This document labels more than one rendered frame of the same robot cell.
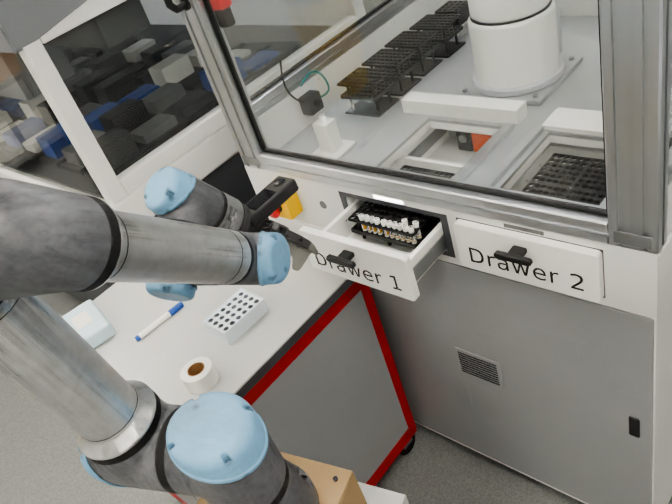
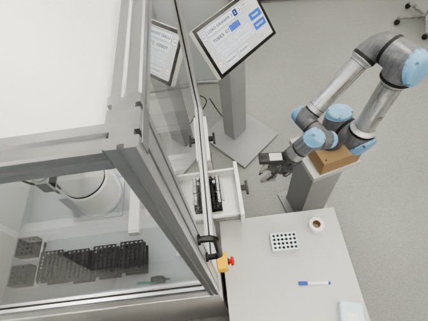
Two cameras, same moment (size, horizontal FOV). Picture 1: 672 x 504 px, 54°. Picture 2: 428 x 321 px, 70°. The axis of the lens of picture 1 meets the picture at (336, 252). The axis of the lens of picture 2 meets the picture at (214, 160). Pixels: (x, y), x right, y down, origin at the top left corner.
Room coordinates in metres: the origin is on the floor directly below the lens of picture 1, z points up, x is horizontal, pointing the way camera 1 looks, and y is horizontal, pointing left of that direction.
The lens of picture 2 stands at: (1.65, 0.34, 2.25)
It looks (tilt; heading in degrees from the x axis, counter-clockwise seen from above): 58 degrees down; 222
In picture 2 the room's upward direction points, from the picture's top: 11 degrees counter-clockwise
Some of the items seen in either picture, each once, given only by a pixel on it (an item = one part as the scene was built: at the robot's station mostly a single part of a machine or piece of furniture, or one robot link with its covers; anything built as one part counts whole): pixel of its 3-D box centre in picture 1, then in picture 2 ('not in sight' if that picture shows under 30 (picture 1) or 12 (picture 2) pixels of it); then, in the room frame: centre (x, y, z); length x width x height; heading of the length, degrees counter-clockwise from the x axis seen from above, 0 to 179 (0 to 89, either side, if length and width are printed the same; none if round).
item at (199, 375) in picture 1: (199, 375); (316, 225); (1.03, 0.35, 0.78); 0.07 x 0.07 x 0.04
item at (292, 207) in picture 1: (283, 202); (223, 262); (1.43, 0.08, 0.88); 0.07 x 0.05 x 0.07; 38
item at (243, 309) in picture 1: (236, 315); (284, 242); (1.18, 0.26, 0.78); 0.12 x 0.08 x 0.04; 126
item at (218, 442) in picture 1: (222, 451); (337, 120); (0.59, 0.23, 1.03); 0.13 x 0.12 x 0.14; 61
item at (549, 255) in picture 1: (524, 258); (207, 142); (0.93, -0.33, 0.87); 0.29 x 0.02 x 0.11; 38
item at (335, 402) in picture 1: (253, 398); (282, 292); (1.31, 0.36, 0.38); 0.62 x 0.58 x 0.76; 38
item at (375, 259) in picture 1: (356, 261); (238, 191); (1.10, -0.03, 0.87); 0.29 x 0.02 x 0.11; 38
